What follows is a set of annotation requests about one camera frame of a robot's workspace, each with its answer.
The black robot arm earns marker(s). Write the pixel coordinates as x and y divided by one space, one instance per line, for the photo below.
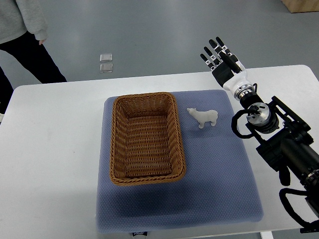
284 144

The person in grey sweater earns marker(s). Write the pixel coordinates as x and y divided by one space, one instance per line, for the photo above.
23 30

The black mat label tag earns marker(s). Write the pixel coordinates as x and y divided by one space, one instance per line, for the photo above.
139 234

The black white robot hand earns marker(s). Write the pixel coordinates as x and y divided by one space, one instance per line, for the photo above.
225 67

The wooden box corner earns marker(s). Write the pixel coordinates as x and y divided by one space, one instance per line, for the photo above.
301 6

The white bear figurine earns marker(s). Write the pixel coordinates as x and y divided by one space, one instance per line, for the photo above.
203 117

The brown wicker basket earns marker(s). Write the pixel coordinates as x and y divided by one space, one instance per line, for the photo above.
146 144

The blue-grey padded mat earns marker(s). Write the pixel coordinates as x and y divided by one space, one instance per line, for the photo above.
218 188

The upper metal floor plate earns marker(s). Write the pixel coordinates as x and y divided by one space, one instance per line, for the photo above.
106 57

